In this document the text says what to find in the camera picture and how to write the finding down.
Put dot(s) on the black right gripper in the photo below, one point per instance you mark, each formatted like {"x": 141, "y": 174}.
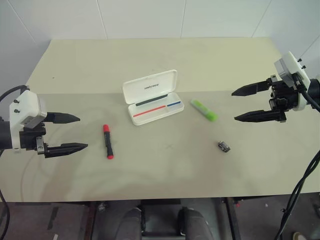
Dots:
{"x": 283, "y": 98}

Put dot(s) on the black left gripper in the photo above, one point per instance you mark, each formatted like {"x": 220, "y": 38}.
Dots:
{"x": 31, "y": 140}

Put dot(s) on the white open pencil case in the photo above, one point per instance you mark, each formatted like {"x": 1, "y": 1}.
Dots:
{"x": 152, "y": 100}

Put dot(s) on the red and black marker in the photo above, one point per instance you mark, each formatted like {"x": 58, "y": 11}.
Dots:
{"x": 108, "y": 142}

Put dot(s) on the green highlighter pen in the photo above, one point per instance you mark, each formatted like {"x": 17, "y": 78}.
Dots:
{"x": 203, "y": 110}

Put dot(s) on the small black binder clip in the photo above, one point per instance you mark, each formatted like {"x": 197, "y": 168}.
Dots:
{"x": 223, "y": 147}

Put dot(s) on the dark rounded shape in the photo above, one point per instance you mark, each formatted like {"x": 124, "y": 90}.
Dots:
{"x": 131, "y": 223}
{"x": 193, "y": 223}

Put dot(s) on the beige shoe tip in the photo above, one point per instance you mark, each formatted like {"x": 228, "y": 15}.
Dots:
{"x": 299, "y": 236}

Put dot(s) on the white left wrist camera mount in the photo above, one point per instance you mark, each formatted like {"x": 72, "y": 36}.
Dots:
{"x": 26, "y": 107}

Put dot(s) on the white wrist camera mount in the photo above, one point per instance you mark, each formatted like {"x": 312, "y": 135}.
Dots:
{"x": 290, "y": 63}
{"x": 26, "y": 107}

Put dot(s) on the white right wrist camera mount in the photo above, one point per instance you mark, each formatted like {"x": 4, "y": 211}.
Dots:
{"x": 290, "y": 63}

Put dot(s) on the black table frame leg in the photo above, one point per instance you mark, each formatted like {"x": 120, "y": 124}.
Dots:
{"x": 232, "y": 217}

